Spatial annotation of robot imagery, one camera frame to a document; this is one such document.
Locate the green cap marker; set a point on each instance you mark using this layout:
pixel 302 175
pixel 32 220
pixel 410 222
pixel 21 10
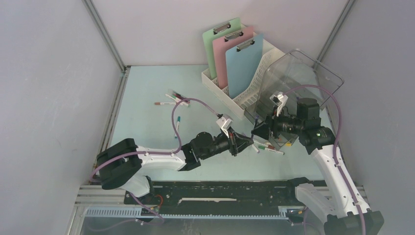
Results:
pixel 271 150

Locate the white file organizer rack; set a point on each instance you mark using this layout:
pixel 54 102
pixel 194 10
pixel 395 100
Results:
pixel 250 95

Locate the blue clipboard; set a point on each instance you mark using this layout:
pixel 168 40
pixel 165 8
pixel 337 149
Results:
pixel 242 61

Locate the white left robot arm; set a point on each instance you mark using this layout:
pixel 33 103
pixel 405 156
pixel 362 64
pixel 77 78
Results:
pixel 123 165

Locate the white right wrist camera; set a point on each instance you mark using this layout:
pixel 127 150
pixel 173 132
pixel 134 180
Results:
pixel 280 100

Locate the green clipboard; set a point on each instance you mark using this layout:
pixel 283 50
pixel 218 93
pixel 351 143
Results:
pixel 216 32

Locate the clear grey drawer box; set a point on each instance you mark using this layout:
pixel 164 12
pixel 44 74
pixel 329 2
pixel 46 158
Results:
pixel 298 73

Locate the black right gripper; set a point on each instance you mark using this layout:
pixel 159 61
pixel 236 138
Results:
pixel 271 122

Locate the pink clipboard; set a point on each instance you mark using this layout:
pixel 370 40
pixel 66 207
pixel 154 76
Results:
pixel 222 45

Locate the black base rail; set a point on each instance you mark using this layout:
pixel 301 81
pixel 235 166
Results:
pixel 220 198

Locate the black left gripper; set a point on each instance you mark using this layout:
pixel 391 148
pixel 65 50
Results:
pixel 236 143

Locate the teal cap marker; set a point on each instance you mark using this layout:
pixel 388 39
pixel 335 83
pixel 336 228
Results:
pixel 177 126

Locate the purple cap marker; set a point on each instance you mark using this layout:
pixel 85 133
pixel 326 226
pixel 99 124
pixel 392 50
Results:
pixel 256 149

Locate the dark red gel pen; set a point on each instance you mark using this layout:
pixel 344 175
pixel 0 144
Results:
pixel 181 97

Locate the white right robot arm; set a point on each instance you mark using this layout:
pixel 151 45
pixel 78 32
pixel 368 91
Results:
pixel 346 213

